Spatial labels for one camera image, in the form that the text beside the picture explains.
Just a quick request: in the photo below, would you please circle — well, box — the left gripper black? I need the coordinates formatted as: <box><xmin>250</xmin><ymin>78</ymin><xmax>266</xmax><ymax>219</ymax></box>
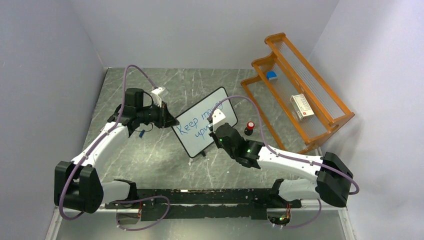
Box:
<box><xmin>137</xmin><ymin>100</ymin><xmax>179</xmax><ymax>129</ymax></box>

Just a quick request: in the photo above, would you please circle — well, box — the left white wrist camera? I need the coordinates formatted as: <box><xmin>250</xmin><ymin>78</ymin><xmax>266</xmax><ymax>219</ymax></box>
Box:
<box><xmin>150</xmin><ymin>86</ymin><xmax>168</xmax><ymax>107</ymax></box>

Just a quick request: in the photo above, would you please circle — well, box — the white red small box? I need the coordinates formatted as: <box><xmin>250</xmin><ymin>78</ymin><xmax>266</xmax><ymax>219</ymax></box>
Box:
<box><xmin>290</xmin><ymin>94</ymin><xmax>315</xmax><ymax>120</ymax></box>

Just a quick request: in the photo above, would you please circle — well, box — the orange wooden rack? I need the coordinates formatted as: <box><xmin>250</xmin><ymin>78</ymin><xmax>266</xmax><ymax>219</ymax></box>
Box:
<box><xmin>240</xmin><ymin>32</ymin><xmax>355</xmax><ymax>154</ymax></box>

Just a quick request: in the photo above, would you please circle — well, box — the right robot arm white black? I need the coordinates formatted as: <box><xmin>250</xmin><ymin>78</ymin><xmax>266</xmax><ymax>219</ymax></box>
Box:
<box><xmin>208</xmin><ymin>123</ymin><xmax>353</xmax><ymax>208</ymax></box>

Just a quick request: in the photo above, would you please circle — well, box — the blue marker cap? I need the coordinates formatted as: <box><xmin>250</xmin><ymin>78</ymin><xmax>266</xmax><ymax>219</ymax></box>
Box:
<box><xmin>138</xmin><ymin>130</ymin><xmax>145</xmax><ymax>138</ymax></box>

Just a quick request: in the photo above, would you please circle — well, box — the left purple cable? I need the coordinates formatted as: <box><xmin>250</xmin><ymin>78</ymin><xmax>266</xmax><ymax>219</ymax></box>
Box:
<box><xmin>58</xmin><ymin>64</ymin><xmax>157</xmax><ymax>221</ymax></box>

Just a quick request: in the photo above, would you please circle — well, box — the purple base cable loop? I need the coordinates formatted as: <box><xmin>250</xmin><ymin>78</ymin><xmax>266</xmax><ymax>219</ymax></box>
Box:
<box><xmin>114</xmin><ymin>194</ymin><xmax>171</xmax><ymax>232</ymax></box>

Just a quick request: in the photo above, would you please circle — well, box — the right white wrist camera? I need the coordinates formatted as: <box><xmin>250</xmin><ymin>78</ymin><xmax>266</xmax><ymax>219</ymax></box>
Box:
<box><xmin>208</xmin><ymin>108</ymin><xmax>226</xmax><ymax>132</ymax></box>

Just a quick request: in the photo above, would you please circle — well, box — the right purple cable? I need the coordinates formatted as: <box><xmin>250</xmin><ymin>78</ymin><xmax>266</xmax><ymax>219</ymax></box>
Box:
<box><xmin>207</xmin><ymin>95</ymin><xmax>361</xmax><ymax>196</ymax></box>

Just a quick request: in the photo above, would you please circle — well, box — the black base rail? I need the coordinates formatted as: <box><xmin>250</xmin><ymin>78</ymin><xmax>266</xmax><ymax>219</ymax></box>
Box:
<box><xmin>105</xmin><ymin>188</ymin><xmax>302</xmax><ymax>221</ymax></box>

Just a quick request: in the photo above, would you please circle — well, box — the blue eraser on rack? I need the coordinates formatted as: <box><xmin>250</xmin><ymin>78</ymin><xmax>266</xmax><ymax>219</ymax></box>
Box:
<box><xmin>266</xmin><ymin>71</ymin><xmax>278</xmax><ymax>81</ymax></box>

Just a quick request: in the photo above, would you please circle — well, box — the red black round object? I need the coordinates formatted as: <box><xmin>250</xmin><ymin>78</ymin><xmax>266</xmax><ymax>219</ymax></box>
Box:
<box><xmin>244</xmin><ymin>121</ymin><xmax>255</xmax><ymax>136</ymax></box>

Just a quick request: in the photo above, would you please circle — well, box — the white board black frame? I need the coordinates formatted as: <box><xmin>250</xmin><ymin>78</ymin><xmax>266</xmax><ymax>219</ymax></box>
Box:
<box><xmin>172</xmin><ymin>86</ymin><xmax>238</xmax><ymax>158</ymax></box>

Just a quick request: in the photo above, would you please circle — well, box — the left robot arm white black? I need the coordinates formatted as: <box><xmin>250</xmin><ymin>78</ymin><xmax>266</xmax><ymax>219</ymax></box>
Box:
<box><xmin>54</xmin><ymin>87</ymin><xmax>179</xmax><ymax>214</ymax></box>

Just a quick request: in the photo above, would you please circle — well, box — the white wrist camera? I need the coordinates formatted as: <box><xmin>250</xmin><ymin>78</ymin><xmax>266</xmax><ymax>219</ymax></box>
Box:
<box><xmin>150</xmin><ymin>86</ymin><xmax>168</xmax><ymax>107</ymax></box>
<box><xmin>208</xmin><ymin>108</ymin><xmax>226</xmax><ymax>132</ymax></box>

